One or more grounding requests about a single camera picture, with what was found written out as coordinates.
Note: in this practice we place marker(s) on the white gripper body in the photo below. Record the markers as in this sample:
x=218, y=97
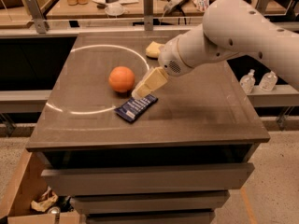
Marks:
x=170, y=59

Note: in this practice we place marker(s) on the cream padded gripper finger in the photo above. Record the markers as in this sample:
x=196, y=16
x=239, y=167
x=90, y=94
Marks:
x=153, y=80

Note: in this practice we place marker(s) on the orange fruit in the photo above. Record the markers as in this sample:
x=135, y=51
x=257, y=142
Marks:
x=121, y=79

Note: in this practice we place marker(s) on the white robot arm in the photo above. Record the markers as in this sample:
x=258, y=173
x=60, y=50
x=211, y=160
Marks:
x=230, y=28

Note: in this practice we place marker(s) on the blue rxbar blueberry wrapper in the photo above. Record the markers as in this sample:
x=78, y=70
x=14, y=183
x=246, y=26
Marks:
x=133, y=108

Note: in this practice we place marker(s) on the yellow sponge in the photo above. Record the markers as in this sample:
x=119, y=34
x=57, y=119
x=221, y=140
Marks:
x=153, y=50

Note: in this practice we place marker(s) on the grey power strip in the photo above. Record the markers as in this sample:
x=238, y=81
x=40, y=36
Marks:
x=172, y=5

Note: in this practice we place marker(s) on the colourful small box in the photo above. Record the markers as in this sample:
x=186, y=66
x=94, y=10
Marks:
x=201, y=5

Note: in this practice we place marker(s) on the white bowl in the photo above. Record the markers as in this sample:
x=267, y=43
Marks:
x=114, y=10

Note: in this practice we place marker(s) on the grey drawer cabinet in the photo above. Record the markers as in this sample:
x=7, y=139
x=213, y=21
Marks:
x=176, y=164

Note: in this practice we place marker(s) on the clear plastic bottle left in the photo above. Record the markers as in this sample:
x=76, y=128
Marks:
x=247, y=82

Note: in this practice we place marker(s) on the clear plastic bottle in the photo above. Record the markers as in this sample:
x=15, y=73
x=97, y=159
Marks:
x=247, y=82
x=268, y=81

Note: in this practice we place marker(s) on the clear plastic bottle right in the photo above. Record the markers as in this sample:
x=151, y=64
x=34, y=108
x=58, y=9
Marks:
x=268, y=81

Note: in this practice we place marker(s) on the metal railing with brackets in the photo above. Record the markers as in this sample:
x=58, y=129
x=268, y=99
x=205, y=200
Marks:
x=18, y=17

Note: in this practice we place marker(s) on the crumpled paper bag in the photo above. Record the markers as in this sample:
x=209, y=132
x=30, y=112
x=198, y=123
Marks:
x=46, y=201

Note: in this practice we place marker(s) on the cardboard box with trash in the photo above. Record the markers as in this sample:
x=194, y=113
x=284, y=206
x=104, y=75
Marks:
x=27, y=185

